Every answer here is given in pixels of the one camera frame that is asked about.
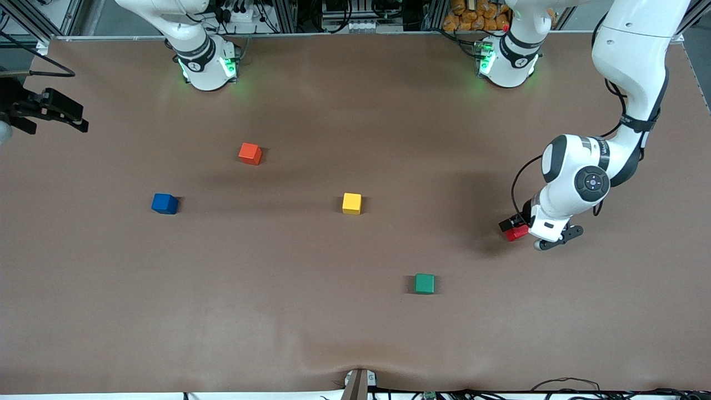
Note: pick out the orange wooden block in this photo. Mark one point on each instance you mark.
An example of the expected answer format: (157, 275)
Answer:
(250, 154)

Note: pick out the white terminal block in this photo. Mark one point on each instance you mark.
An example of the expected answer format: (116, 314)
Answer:
(362, 26)

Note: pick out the blue wooden block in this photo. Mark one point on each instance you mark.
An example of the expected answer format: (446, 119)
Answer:
(164, 204)

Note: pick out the red wooden block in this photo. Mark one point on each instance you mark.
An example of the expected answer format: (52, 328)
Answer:
(517, 233)

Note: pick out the aluminium frame profile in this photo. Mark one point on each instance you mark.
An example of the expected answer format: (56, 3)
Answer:
(33, 19)
(694, 25)

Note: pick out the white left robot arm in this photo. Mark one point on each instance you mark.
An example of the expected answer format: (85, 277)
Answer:
(633, 55)

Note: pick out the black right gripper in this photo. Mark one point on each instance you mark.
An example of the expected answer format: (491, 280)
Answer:
(12, 105)

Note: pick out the yellow wooden block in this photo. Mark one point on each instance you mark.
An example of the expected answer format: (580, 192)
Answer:
(351, 203)

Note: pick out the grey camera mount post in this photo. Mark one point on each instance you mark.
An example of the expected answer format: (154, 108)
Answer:
(358, 384)

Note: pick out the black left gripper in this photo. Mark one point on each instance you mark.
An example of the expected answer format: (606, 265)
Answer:
(524, 218)

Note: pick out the green wooden block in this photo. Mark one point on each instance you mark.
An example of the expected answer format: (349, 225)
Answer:
(425, 283)

